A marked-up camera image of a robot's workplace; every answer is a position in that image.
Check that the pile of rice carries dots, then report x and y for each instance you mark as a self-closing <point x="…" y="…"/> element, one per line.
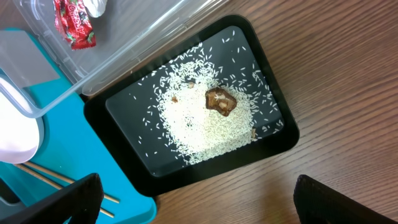
<point x="174" y="114"/>

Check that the red snack wrapper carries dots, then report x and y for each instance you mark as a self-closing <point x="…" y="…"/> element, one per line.
<point x="73" y="23"/>

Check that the brown food chunk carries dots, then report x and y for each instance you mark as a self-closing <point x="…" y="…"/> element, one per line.
<point x="220" y="100"/>

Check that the clear plastic bin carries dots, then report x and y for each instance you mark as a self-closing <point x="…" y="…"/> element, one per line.
<point x="39" y="69"/>

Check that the black waste tray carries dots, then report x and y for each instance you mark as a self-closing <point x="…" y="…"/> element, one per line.
<point x="152" y="167"/>

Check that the teal plastic tray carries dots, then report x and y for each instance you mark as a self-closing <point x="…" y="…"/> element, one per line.
<point x="72" y="149"/>

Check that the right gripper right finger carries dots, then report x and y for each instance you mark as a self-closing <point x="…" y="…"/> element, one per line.
<point x="317" y="203"/>

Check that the white tissue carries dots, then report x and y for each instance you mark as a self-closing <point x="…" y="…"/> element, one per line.
<point x="96" y="8"/>

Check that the large white plate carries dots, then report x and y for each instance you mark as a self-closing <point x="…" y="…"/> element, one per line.
<point x="21" y="136"/>

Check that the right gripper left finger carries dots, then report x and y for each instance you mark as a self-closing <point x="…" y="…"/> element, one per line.
<point x="79" y="202"/>

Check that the wooden chopstick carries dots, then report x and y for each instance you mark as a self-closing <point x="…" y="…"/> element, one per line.
<point x="37" y="174"/>
<point x="63" y="178"/>

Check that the grey dishwasher rack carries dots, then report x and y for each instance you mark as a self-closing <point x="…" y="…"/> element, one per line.
<point x="10" y="202"/>

